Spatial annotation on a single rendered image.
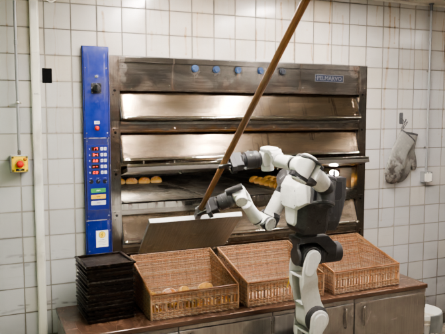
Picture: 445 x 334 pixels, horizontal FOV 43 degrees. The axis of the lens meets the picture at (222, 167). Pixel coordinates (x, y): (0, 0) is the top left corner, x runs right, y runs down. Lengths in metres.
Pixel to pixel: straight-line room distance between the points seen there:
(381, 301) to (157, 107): 1.95
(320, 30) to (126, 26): 1.40
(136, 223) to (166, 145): 0.54
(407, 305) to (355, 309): 0.43
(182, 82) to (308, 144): 1.04
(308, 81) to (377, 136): 0.73
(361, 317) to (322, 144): 1.24
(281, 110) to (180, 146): 0.78
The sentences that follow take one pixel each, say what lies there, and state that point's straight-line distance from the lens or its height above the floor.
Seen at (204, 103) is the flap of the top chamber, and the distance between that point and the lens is 3.74.
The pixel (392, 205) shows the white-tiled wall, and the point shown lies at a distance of 4.60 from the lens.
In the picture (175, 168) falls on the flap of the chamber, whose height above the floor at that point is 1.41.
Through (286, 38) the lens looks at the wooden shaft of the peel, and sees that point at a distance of 2.18.
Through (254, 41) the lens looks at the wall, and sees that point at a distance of 3.91.
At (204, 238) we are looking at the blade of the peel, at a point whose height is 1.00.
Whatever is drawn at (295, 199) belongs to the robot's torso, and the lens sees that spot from 2.96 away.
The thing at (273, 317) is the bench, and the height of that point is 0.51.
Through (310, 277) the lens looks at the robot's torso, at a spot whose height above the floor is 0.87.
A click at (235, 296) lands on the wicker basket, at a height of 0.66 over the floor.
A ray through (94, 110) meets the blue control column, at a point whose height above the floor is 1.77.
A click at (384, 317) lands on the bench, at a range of 4.04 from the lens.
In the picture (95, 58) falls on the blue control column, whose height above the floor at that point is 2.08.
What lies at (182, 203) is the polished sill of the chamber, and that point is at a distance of 3.72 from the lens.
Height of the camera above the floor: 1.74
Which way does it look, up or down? 5 degrees down
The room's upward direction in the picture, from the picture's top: straight up
